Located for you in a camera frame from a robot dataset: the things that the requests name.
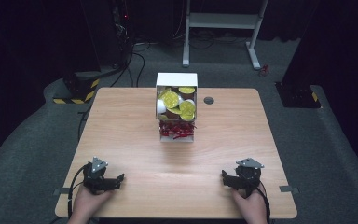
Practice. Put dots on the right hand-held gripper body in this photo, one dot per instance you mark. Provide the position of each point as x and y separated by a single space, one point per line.
249 177

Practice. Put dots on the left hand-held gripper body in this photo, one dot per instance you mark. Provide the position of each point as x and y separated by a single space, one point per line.
93 179

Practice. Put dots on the grey tape strip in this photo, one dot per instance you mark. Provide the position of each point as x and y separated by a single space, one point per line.
60 191
289 189

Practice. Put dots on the pile of red sachets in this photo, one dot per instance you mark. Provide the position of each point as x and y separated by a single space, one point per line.
177 129

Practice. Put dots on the pile of yellow-lidded capsules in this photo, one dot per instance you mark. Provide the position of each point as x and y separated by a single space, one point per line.
177 104

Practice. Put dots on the black yellow striped stand base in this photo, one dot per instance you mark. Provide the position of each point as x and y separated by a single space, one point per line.
79 88

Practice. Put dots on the black stand base yellow mark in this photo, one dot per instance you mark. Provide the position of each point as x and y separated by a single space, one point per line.
298 93

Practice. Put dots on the white two-tier box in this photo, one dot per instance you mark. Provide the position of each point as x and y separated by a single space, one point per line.
176 81

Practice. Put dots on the small red floor object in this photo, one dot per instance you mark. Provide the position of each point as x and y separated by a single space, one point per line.
263 70

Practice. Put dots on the dark computer tower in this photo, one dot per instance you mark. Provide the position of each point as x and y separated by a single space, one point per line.
119 28

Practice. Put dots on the white metal stand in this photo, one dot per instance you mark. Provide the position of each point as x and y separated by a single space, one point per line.
222 21

